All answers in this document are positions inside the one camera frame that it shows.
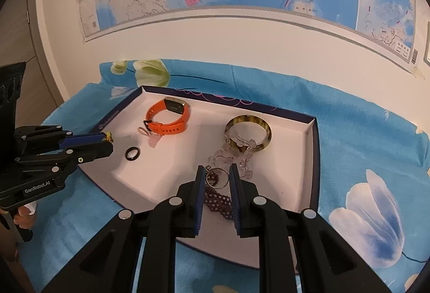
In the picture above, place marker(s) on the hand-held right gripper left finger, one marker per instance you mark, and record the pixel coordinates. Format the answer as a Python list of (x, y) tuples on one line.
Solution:
[(200, 199)]

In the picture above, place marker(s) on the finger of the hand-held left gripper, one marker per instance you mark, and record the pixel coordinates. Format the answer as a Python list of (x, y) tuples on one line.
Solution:
[(94, 151), (84, 139)]

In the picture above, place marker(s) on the person's left hand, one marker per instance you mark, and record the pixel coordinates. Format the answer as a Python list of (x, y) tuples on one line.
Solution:
[(25, 219)]

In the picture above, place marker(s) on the orange smartwatch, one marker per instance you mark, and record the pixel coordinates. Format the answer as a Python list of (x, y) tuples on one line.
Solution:
[(168, 128)]

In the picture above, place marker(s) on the pale pink pendant charm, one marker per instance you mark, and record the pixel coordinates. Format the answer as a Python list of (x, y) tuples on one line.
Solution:
[(154, 141)]

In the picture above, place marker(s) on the brown mottled bangle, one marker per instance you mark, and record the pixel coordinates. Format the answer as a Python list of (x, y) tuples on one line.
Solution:
[(248, 118)]

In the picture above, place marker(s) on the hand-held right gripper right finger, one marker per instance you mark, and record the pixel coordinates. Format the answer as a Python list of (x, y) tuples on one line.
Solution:
[(235, 199)]

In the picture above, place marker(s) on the navy shallow cardboard box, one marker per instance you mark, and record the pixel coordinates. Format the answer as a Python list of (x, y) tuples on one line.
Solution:
[(168, 172)]

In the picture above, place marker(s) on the blue floral bedsheet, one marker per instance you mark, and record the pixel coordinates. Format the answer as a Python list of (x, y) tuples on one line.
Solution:
[(352, 132)]

